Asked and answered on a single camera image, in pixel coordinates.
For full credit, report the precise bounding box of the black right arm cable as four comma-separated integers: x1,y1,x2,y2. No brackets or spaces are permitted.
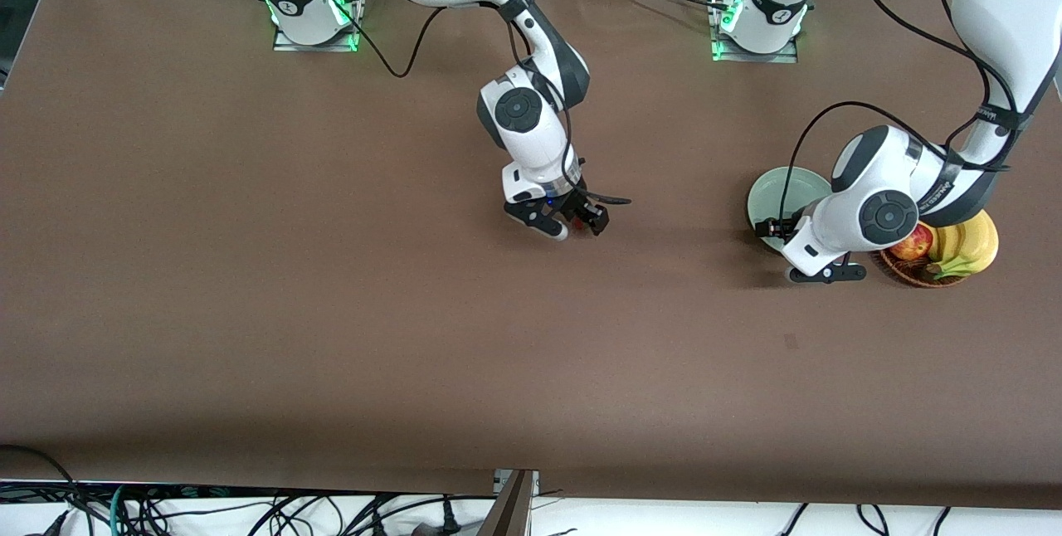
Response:
280,0,633,208

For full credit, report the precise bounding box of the red apple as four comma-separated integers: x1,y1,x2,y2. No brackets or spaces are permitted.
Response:
889,222,935,262

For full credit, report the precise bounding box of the aluminium profile post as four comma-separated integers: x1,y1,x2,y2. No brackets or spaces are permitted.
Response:
477,469,540,536

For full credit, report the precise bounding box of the yellow banana bunch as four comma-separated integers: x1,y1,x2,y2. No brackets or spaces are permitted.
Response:
924,208,1000,280

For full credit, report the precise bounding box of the light green round plate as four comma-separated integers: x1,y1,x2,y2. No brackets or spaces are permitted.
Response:
747,167,834,254

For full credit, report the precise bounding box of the brown wicker basket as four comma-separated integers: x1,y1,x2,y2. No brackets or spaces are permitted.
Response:
877,225,972,289

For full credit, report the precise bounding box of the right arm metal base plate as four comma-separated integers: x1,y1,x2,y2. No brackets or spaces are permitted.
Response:
273,0,368,54

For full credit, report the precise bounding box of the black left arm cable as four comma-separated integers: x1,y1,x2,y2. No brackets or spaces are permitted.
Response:
778,0,1023,227

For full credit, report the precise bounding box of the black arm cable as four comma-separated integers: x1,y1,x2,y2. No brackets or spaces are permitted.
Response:
280,0,633,208
778,0,1023,227

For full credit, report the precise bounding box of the black cable with plug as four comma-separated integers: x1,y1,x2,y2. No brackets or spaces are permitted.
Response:
363,495,500,536

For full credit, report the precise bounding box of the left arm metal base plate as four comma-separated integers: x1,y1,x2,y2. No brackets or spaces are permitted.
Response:
708,0,800,65

